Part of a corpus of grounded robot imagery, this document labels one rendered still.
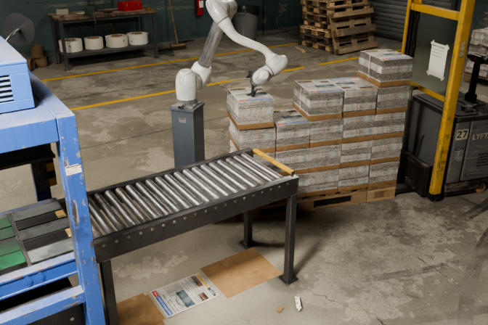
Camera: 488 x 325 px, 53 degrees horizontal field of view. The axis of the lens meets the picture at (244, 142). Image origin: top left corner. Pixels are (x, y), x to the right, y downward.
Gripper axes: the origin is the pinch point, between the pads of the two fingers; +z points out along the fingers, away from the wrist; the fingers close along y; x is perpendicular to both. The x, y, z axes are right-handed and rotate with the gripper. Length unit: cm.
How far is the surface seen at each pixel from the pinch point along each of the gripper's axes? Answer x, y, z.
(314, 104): 50, 20, -5
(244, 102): -8.6, 14.4, -11.6
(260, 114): 4.3, 24.1, -5.9
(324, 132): 61, 42, 7
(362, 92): 91, 14, -8
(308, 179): 48, 79, 25
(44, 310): -142, 114, -124
